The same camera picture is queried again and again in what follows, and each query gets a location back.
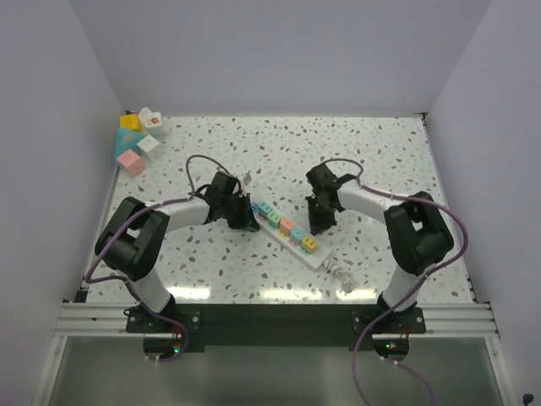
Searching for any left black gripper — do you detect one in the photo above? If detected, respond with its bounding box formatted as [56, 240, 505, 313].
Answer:
[221, 192, 259, 230]

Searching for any white power strip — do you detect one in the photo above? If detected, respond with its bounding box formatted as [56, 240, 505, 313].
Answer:
[251, 201, 331, 270]

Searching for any white cube plug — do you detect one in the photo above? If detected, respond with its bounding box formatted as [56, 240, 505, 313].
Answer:
[137, 134, 164, 162]

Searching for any pink cube plug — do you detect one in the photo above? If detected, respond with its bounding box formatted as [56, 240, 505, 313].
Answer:
[117, 149, 146, 178]

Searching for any teal triangular socket block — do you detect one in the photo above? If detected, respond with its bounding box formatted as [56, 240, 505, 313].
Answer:
[114, 128, 145, 161]

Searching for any teal plug adapter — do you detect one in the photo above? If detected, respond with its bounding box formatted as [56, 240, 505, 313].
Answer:
[258, 202, 272, 218]
[289, 227, 306, 245]

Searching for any green plug adapter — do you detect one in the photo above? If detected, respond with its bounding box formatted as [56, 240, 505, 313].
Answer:
[267, 211, 281, 228]

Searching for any yellow plug adapter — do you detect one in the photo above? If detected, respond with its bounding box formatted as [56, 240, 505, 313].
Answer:
[300, 235, 318, 254]

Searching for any salmon plug adapter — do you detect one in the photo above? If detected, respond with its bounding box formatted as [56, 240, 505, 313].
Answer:
[278, 217, 295, 236]

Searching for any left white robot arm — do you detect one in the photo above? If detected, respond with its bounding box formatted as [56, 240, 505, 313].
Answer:
[85, 171, 260, 332]

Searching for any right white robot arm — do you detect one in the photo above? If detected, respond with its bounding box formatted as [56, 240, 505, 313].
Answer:
[306, 163, 455, 332]

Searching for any yellow cube plug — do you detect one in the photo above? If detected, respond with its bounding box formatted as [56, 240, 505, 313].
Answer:
[119, 113, 143, 132]

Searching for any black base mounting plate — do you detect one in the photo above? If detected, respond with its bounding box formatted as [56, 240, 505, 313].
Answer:
[126, 302, 424, 354]

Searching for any white cube with picture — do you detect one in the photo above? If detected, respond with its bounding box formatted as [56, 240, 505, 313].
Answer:
[138, 107, 168, 139]

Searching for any aluminium frame rail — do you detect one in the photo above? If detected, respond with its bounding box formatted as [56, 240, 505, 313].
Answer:
[53, 303, 499, 338]

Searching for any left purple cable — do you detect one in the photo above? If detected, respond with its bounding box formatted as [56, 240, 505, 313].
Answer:
[84, 155, 221, 365]

